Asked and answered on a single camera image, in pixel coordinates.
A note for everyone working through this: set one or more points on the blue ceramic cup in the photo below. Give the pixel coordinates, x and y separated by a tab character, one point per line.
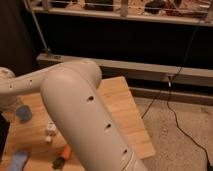
24	113

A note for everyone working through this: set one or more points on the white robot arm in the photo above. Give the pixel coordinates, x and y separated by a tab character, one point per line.
69	94

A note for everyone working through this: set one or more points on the metal rod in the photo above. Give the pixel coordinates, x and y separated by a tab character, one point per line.
45	47

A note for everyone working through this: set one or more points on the white tube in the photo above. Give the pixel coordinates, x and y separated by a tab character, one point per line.
50	131

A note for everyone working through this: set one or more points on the blue sponge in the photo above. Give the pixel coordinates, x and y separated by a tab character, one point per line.
18	161

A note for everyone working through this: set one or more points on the wooden shelf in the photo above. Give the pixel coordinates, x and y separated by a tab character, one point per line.
187	12

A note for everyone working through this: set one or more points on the orange handled brush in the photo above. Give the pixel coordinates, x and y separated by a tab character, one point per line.
65	155

